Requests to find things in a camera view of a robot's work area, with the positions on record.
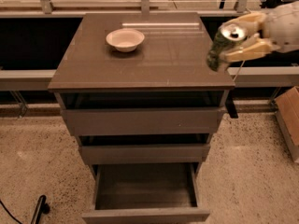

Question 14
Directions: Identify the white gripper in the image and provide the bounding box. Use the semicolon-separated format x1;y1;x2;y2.
219;3;294;71

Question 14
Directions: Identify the green soda can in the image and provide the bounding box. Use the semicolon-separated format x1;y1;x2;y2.
206;22;248;71

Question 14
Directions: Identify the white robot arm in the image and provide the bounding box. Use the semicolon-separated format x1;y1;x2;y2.
219;1;299;68

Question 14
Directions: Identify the grey drawer cabinet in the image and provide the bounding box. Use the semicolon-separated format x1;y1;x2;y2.
47;11;236;224

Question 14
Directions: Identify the grey top drawer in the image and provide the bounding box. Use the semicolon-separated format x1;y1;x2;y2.
62;108;225;136

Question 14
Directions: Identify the grey open bottom drawer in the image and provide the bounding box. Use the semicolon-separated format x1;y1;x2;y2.
82;163;210;224

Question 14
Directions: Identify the grey middle drawer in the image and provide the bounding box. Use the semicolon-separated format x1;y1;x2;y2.
78;144;210;165

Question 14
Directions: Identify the cardboard box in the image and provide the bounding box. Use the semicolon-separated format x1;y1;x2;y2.
275;86;299;163

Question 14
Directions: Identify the white paper bowl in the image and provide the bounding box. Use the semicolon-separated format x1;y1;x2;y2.
106;28;145;52

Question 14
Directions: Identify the black floor object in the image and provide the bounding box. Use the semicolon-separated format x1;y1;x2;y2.
31;195;50;224

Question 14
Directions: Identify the white cable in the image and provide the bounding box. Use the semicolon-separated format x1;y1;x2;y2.
233;60;246;82

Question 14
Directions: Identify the metal railing frame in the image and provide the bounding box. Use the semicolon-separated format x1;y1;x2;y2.
0;0;299;91

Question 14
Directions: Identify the black floor cable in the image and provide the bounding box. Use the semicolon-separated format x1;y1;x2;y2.
0;199;23;224

